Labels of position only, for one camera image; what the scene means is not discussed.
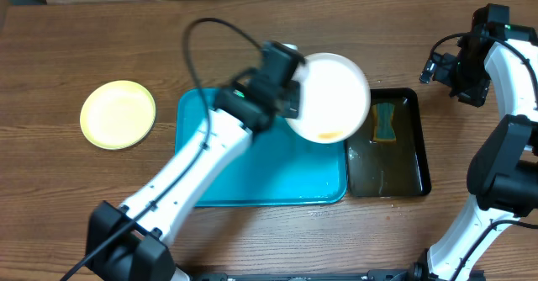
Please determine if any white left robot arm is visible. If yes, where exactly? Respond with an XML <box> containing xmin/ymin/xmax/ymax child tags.
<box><xmin>76</xmin><ymin>70</ymin><xmax>303</xmax><ymax>281</ymax></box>

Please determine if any white plate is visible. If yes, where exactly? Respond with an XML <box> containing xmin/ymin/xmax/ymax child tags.
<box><xmin>287</xmin><ymin>52</ymin><xmax>371</xmax><ymax>144</ymax></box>

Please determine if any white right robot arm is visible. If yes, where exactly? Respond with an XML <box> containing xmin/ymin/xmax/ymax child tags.
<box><xmin>403</xmin><ymin>21</ymin><xmax>537</xmax><ymax>280</ymax></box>

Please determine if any black water-filled tray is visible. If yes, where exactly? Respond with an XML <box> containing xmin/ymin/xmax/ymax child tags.
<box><xmin>345</xmin><ymin>87</ymin><xmax>432</xmax><ymax>198</ymax></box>

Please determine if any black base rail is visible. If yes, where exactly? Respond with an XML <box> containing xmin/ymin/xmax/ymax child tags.
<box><xmin>188</xmin><ymin>268</ymin><xmax>487</xmax><ymax>281</ymax></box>

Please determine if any light green plate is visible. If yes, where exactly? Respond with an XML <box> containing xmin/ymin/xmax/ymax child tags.
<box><xmin>79</xmin><ymin>80</ymin><xmax>156</xmax><ymax>150</ymax></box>

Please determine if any teal plastic tray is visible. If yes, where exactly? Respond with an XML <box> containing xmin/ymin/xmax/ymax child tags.
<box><xmin>174</xmin><ymin>87</ymin><xmax>348</xmax><ymax>209</ymax></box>

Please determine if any green yellow sponge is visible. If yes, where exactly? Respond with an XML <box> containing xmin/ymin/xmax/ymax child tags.
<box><xmin>372</xmin><ymin>103</ymin><xmax>397</xmax><ymax>142</ymax></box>

